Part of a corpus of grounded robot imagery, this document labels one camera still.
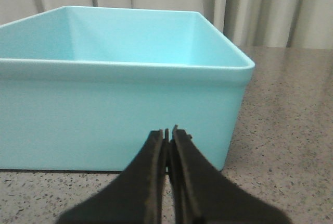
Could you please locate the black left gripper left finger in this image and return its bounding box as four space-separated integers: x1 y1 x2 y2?
57 130 168 223

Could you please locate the light blue plastic box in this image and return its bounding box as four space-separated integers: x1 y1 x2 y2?
1 6 255 171

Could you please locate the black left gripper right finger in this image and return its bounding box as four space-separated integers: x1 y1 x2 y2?
169 127 289 223

